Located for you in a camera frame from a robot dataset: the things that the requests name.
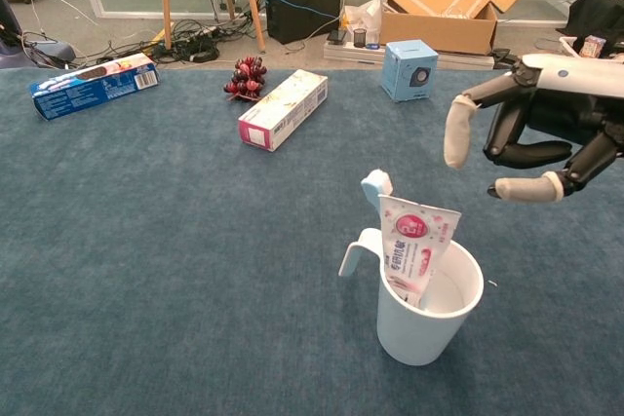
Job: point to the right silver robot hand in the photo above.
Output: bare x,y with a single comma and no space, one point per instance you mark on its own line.
575,109

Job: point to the light blue toothbrush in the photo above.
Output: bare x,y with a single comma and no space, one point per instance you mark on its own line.
378,184

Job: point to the white pink toothpaste tube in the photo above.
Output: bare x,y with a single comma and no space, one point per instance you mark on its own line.
412,245

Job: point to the black mesh pen cup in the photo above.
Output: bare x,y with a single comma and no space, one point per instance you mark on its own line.
360,38

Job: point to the white pink toothpaste box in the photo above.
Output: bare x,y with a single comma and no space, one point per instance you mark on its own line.
285,109

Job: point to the black draped cloth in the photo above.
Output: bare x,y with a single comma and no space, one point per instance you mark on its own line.
595,11

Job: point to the light blue carton box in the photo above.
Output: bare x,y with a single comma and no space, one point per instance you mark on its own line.
407,72

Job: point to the white plastic bag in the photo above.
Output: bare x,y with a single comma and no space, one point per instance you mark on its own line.
363,14

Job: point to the black computer tower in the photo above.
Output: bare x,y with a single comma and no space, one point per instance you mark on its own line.
302,2

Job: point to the red grape bunch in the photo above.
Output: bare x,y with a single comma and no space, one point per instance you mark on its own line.
246,77

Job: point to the blue table mat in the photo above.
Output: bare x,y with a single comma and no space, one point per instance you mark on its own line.
146,265

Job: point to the blue cookie box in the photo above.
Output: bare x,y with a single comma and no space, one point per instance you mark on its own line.
88,89

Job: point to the dark blue seat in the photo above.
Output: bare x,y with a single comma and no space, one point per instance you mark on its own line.
49,53

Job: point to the black metal bracket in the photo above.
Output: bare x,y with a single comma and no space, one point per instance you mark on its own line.
503,55

